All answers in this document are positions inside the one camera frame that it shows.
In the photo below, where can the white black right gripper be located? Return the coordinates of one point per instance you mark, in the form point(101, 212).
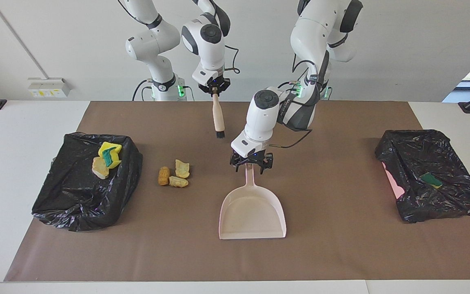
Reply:
point(212, 79)

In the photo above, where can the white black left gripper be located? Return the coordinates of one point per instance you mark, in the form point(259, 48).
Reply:
point(249, 145)

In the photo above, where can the beige plastic dustpan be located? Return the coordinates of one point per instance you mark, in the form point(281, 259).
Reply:
point(251, 216)

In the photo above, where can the beige foam chunk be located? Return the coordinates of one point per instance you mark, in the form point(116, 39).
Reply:
point(182, 168)
point(178, 182)
point(99, 168)

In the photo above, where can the orange brown foam chunk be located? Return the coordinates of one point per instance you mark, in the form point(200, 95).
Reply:
point(164, 176)

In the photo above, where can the green yellow sponge piece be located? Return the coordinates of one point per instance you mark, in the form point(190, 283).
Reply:
point(431, 179)
point(110, 154)

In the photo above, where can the yellow foam chunk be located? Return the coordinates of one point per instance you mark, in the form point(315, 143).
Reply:
point(105, 145)

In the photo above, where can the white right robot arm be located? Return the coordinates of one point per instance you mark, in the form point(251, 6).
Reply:
point(206, 41)

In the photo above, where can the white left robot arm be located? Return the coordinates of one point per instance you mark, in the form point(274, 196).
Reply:
point(316, 32)

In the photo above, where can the pink bin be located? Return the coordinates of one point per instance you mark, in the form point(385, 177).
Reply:
point(394, 183)

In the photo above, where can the black plastic trash bag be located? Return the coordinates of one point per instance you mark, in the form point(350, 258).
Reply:
point(80, 200)
point(422, 151)

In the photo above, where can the brown paper table mat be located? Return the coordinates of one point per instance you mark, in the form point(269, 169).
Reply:
point(341, 245)

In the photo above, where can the white wall outlet box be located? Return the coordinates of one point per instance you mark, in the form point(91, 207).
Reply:
point(49, 87)

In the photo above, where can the thin grey wall conduit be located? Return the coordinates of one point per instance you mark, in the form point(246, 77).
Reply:
point(18, 38)

